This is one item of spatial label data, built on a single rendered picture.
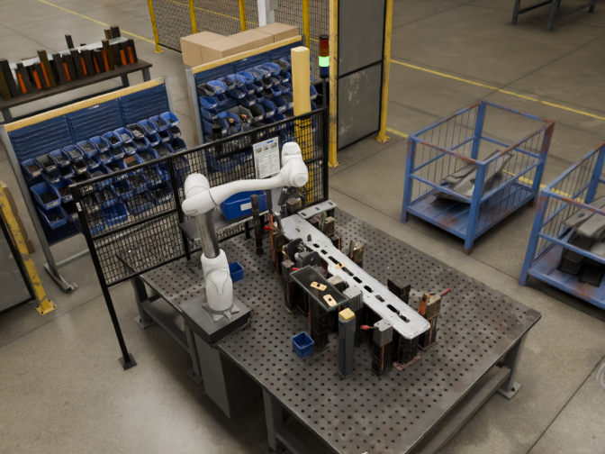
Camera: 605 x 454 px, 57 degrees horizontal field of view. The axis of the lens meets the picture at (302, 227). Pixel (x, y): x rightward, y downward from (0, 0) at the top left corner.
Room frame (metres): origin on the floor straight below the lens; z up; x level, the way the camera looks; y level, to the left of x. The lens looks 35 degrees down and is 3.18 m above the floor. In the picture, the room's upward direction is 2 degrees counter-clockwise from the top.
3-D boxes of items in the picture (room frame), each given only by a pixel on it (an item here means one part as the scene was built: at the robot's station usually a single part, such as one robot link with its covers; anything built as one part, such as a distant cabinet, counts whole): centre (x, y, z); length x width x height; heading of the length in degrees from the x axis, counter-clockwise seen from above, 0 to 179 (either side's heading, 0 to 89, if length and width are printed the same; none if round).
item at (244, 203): (3.36, 0.42, 1.10); 0.30 x 0.17 x 0.13; 113
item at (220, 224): (3.35, 0.43, 1.02); 0.90 x 0.22 x 0.03; 123
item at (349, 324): (2.11, -0.21, 0.92); 0.08 x 0.08 x 0.44; 33
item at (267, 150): (3.61, 0.24, 1.30); 0.23 x 0.02 x 0.31; 123
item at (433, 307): (2.31, -0.70, 0.88); 0.15 x 0.11 x 0.36; 123
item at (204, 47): (6.74, 0.65, 0.68); 1.20 x 0.80 x 1.35; 134
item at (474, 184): (4.70, -1.71, 0.47); 1.20 x 0.80 x 0.95; 131
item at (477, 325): (2.93, -0.03, 0.68); 2.56 x 1.61 x 0.04; 42
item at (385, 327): (2.11, -0.41, 0.88); 0.11 x 0.10 x 0.36; 123
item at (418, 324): (2.69, -0.24, 1.00); 1.38 x 0.22 x 0.02; 33
